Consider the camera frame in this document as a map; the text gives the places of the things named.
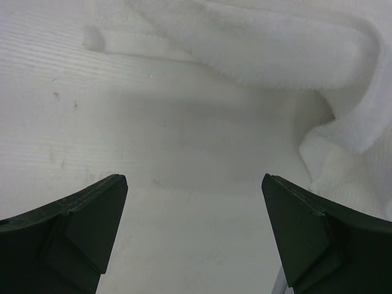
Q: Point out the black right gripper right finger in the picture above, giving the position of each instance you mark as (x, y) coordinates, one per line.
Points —
(325, 247)

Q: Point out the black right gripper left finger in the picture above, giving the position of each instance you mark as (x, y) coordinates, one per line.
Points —
(64, 246)

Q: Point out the white terry towel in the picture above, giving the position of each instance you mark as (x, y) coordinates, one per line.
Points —
(294, 46)

